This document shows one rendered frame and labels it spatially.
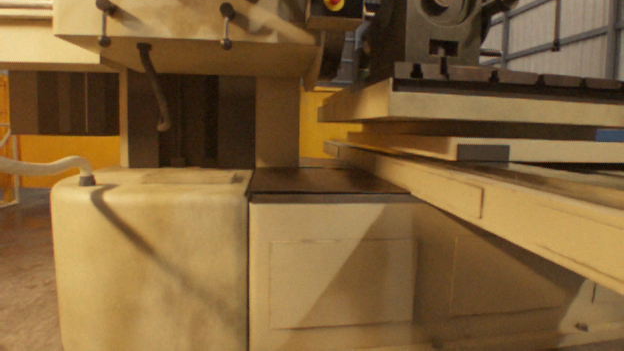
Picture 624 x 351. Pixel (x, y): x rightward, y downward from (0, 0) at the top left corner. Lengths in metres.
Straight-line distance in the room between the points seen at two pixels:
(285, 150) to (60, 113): 1.09
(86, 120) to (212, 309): 1.11
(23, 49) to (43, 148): 2.59
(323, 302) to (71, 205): 0.86
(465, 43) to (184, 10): 0.80
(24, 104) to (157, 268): 1.16
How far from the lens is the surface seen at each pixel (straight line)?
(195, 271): 1.12
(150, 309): 1.21
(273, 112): 1.61
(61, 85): 1.90
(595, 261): 0.63
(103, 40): 1.04
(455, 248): 1.25
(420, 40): 0.97
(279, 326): 1.19
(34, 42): 1.53
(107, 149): 3.75
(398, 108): 0.87
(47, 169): 1.10
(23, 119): 2.00
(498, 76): 1.07
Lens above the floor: 0.81
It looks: 5 degrees down
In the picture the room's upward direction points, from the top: 2 degrees clockwise
